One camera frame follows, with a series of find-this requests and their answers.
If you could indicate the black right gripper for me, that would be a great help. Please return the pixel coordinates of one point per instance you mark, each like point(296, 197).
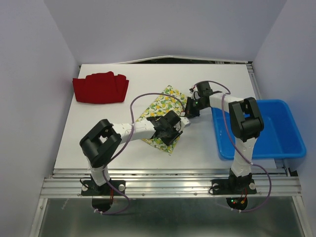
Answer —
point(189, 112)

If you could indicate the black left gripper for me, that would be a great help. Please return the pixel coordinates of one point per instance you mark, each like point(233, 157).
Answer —
point(169, 141)

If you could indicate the lemon print skirt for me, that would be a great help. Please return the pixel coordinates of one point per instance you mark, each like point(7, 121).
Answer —
point(160, 107)

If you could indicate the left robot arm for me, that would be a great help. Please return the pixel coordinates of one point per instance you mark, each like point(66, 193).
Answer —
point(100, 144)

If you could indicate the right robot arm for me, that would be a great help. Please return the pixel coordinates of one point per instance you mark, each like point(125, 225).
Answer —
point(246, 124)

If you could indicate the red folded skirt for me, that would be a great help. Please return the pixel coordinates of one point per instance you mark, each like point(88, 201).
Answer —
point(101, 88)

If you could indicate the blue plastic bin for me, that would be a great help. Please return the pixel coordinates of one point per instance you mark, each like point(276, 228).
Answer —
point(280, 138)

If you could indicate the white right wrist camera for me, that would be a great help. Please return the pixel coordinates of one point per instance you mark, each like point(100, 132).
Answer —
point(194, 92)

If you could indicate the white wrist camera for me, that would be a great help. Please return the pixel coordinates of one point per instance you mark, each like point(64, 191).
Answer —
point(183, 123)
point(194, 92)

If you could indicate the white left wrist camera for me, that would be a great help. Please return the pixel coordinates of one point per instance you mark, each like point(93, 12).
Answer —
point(183, 123)

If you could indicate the aluminium right side rail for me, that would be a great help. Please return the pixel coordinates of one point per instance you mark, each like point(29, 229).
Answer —
point(253, 81)

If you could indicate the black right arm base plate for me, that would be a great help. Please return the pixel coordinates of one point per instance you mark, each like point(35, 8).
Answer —
point(221, 187)

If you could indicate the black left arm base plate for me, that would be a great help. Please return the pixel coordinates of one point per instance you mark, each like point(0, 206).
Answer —
point(89, 188)

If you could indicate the aluminium front rail frame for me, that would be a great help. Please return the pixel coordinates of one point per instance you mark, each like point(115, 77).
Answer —
point(168, 183)

